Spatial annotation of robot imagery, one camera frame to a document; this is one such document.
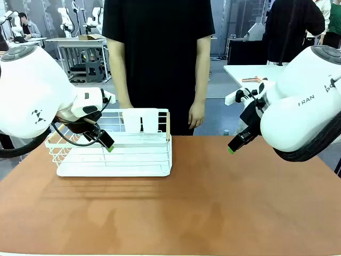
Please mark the bystander in black coat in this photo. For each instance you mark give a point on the bystander in black coat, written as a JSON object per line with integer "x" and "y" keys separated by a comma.
{"x": 290, "y": 32}

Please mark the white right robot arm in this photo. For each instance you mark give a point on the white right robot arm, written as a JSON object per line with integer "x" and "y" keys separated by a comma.
{"x": 298, "y": 106}

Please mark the white background desk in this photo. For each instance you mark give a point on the white background desk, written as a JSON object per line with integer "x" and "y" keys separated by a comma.
{"x": 34, "y": 40}

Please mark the black cap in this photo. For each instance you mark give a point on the black cap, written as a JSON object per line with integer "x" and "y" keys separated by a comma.
{"x": 19, "y": 40}

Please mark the bystander in green shirt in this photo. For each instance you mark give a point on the bystander in green shirt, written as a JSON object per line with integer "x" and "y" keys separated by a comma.
{"x": 335, "y": 21}

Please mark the person's left hand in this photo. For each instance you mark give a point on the person's left hand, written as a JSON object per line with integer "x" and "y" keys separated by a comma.
{"x": 197, "y": 116}

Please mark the seated man in grey jacket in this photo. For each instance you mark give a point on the seated man in grey jacket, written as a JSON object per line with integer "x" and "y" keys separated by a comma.
{"x": 29, "y": 29}

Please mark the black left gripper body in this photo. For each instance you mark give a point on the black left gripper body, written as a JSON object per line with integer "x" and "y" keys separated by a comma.
{"x": 77, "y": 126}

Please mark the white background work table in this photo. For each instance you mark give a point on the white background work table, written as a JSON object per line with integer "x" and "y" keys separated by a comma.
{"x": 66, "y": 40}

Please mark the person's right forearm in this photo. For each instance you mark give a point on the person's right forearm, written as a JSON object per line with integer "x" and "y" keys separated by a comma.
{"x": 117, "y": 72}

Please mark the white drip tray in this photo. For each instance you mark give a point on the white drip tray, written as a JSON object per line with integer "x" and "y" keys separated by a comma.
{"x": 106, "y": 173}

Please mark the grey step stool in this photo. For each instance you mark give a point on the grey step stool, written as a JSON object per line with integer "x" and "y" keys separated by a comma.
{"x": 93, "y": 70}

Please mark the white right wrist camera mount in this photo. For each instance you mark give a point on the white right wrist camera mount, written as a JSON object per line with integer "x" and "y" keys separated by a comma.
{"x": 233, "y": 98}

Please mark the person's left forearm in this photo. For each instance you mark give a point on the person's left forearm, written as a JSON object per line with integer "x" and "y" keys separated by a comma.
{"x": 201, "y": 72}

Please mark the bystander in white jacket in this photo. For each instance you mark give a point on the bystander in white jacket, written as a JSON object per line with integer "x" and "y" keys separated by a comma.
{"x": 323, "y": 10}

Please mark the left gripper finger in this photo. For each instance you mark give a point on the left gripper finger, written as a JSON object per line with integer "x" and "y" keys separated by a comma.
{"x": 106, "y": 141}
{"x": 90, "y": 136}

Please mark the white plastic cutlery cup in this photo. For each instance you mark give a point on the white plastic cutlery cup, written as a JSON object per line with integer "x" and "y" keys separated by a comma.
{"x": 149, "y": 120}
{"x": 131, "y": 120}

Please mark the person's right hand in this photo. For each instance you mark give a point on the person's right hand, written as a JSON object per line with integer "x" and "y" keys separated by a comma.
{"x": 125, "y": 104}

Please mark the pink lint roller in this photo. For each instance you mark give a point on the pink lint roller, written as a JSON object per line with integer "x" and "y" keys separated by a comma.
{"x": 251, "y": 79}

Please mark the brown cardboard box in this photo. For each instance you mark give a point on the brown cardboard box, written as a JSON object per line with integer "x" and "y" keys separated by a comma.
{"x": 89, "y": 37}

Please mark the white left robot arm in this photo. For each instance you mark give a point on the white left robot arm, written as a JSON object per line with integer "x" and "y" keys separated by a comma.
{"x": 26, "y": 88}

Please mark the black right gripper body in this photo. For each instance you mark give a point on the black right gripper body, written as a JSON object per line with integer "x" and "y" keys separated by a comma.
{"x": 251, "y": 117}

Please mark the white background machine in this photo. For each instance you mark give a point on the white background machine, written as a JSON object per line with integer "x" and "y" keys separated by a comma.
{"x": 255, "y": 32}

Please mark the black panel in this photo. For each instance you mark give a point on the black panel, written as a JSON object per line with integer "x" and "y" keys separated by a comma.
{"x": 245, "y": 52}

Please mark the person's black T-shirt torso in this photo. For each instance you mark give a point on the person's black T-shirt torso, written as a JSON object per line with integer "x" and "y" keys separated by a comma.
{"x": 160, "y": 53}

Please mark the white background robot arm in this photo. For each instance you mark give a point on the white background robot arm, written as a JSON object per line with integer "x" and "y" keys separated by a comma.
{"x": 65, "y": 18}
{"x": 13, "y": 22}
{"x": 96, "y": 16}

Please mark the white side table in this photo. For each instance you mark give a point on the white side table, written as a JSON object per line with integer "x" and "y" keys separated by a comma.
{"x": 239, "y": 72}

